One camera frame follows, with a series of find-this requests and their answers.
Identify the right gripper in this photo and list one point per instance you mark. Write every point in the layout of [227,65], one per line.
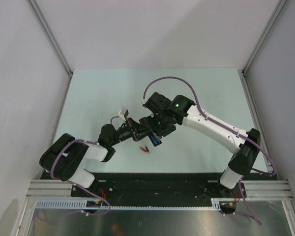
[163,132]

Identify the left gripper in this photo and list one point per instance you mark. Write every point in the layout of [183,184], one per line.
[136,134]

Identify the black remote control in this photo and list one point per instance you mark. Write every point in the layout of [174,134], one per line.
[146,121]

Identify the blue battery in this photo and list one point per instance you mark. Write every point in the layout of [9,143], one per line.
[154,140]

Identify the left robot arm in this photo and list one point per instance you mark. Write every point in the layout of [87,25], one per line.
[63,158]

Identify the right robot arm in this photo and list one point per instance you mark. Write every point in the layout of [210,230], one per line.
[166,114]

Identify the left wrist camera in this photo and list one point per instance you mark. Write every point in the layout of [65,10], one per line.
[123,114]

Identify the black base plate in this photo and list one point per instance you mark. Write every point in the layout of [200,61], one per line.
[143,188]

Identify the grey slotted cable duct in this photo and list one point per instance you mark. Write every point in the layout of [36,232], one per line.
[92,205]

